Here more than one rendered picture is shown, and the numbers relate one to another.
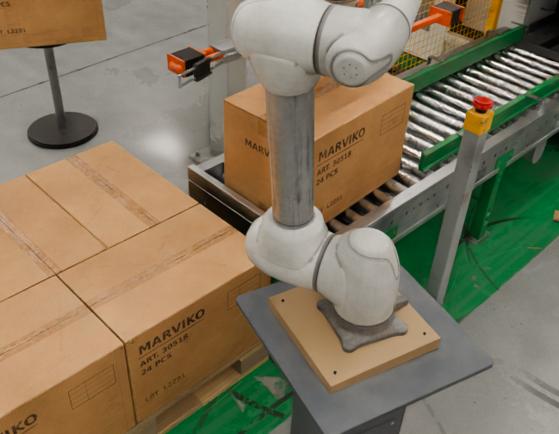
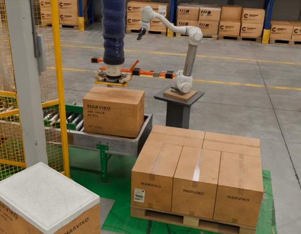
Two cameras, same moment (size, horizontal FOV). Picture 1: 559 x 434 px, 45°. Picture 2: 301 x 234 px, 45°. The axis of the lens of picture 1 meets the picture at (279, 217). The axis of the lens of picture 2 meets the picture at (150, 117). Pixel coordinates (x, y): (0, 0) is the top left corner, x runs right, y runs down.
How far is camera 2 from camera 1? 503 cm
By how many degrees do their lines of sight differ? 97
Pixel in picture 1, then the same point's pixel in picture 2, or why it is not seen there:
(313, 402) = (201, 94)
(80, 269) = (195, 146)
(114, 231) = (176, 147)
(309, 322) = (187, 94)
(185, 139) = not seen: outside the picture
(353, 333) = not seen: hidden behind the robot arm
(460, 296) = not seen: hidden behind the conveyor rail
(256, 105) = (135, 99)
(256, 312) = (190, 101)
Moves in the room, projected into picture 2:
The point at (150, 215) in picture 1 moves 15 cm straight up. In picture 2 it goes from (162, 145) to (163, 133)
